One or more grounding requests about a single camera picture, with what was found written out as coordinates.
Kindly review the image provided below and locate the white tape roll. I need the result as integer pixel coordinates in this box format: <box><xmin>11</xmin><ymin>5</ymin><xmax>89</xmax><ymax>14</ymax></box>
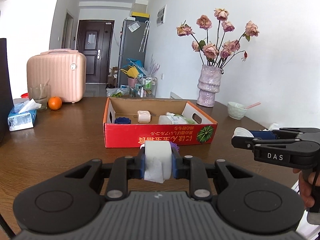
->
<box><xmin>144</xmin><ymin>141</ymin><xmax>172</xmax><ymax>184</ymax></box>

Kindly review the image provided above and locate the green plastic bottle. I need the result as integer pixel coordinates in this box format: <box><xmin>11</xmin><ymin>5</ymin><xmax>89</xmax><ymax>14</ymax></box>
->
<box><xmin>166</xmin><ymin>112</ymin><xmax>197</xmax><ymax>125</ymax></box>

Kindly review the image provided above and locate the clear plastic wipes container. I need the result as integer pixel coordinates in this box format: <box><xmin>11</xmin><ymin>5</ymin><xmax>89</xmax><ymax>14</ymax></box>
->
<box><xmin>158</xmin><ymin>115</ymin><xmax>188</xmax><ymax>125</ymax></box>

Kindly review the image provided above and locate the white cap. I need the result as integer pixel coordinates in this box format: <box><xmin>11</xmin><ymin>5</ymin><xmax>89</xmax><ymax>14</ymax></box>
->
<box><xmin>233</xmin><ymin>127</ymin><xmax>254</xmax><ymax>138</ymax></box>

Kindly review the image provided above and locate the person right hand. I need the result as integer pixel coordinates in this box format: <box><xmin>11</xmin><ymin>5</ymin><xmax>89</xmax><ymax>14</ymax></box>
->
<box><xmin>293</xmin><ymin>168</ymin><xmax>316</xmax><ymax>207</ymax></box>

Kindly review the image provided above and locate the purple ridged lid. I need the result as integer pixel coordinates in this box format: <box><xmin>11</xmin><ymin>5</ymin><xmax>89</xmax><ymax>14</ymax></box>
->
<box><xmin>170</xmin><ymin>141</ymin><xmax>179</xmax><ymax>152</ymax></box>

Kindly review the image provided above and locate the crumpled white tissue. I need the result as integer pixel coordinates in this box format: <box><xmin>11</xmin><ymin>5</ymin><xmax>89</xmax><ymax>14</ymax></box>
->
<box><xmin>268</xmin><ymin>123</ymin><xmax>280</xmax><ymax>131</ymax></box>

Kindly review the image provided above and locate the red cardboard box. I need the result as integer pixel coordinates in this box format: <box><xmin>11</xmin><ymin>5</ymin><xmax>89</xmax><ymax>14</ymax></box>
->
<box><xmin>103</xmin><ymin>98</ymin><xmax>218</xmax><ymax>148</ymax></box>

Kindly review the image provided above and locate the blue ridged lid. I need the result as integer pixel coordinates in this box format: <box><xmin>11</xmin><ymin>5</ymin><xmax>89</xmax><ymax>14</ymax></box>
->
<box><xmin>114</xmin><ymin>117</ymin><xmax>131</xmax><ymax>124</ymax></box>

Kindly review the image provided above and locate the small white pink jar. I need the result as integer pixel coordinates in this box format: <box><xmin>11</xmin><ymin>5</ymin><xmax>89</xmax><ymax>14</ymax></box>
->
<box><xmin>137</xmin><ymin>110</ymin><xmax>152</xmax><ymax>124</ymax></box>

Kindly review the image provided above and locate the pink spoon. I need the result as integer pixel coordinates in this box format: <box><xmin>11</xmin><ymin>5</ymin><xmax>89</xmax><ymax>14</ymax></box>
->
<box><xmin>245</xmin><ymin>102</ymin><xmax>261</xmax><ymax>109</ymax></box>

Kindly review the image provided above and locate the pale green ceramic bowl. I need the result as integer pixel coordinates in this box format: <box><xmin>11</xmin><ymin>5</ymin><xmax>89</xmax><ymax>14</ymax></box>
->
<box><xmin>227</xmin><ymin>102</ymin><xmax>247</xmax><ymax>120</ymax></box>

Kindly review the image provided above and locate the cluttered storage rack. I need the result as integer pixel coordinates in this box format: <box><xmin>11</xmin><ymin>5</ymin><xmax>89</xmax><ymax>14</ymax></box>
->
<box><xmin>106</xmin><ymin>57</ymin><xmax>160</xmax><ymax>98</ymax></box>

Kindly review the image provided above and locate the purple ceramic vase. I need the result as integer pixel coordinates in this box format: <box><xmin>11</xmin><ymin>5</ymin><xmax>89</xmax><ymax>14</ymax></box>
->
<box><xmin>197</xmin><ymin>64</ymin><xmax>222</xmax><ymax>108</ymax></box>

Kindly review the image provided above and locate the orange fruit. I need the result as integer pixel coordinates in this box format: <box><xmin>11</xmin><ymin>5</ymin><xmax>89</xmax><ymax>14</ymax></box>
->
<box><xmin>48</xmin><ymin>96</ymin><xmax>62</xmax><ymax>111</ymax></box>

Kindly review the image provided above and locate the clear drinking glass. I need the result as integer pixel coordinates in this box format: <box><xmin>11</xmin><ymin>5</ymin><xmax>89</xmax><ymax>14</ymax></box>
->
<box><xmin>28</xmin><ymin>83</ymin><xmax>50</xmax><ymax>111</ymax></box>

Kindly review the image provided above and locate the blue tissue pack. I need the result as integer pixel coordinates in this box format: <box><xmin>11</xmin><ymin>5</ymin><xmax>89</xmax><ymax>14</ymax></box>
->
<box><xmin>8</xmin><ymin>99</ymin><xmax>42</xmax><ymax>132</ymax></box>

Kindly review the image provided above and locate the pink suitcase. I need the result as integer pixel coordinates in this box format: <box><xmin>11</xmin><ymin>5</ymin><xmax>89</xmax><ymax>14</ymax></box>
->
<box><xmin>27</xmin><ymin>49</ymin><xmax>86</xmax><ymax>103</ymax></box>

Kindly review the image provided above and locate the dried pink rose bouquet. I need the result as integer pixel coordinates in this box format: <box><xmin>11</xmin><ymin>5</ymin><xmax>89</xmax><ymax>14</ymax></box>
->
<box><xmin>176</xmin><ymin>8</ymin><xmax>260</xmax><ymax>70</ymax></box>

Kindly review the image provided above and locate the grey refrigerator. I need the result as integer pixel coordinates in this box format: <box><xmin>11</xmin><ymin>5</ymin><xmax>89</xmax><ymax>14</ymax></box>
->
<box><xmin>117</xmin><ymin>16</ymin><xmax>149</xmax><ymax>87</ymax></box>

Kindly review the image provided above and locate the black paper bag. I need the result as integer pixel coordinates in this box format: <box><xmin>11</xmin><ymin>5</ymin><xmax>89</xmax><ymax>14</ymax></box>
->
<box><xmin>0</xmin><ymin>38</ymin><xmax>13</xmax><ymax>141</ymax></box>

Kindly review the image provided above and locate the dark brown entrance door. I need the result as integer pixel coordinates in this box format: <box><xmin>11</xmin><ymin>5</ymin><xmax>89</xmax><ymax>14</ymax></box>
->
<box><xmin>76</xmin><ymin>20</ymin><xmax>114</xmax><ymax>83</ymax></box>

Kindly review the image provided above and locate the yellow box on fridge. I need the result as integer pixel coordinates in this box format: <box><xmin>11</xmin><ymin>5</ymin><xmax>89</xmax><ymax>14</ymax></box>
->
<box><xmin>131</xmin><ymin>11</ymin><xmax>150</xmax><ymax>18</ymax></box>

